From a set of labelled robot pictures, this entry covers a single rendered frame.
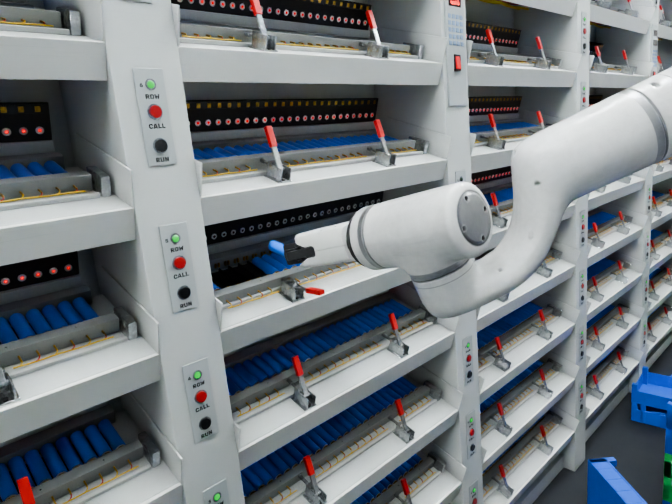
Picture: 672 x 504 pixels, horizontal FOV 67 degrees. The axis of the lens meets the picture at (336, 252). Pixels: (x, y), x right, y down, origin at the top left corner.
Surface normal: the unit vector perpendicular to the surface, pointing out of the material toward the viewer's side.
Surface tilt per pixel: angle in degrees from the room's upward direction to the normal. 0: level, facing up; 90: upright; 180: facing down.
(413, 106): 90
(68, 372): 18
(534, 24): 90
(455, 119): 90
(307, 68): 108
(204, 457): 90
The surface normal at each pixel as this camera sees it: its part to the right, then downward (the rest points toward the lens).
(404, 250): -0.59, 0.56
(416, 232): -0.73, 0.22
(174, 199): 0.69, 0.09
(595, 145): -0.11, 0.01
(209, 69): 0.69, 0.39
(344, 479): 0.13, -0.90
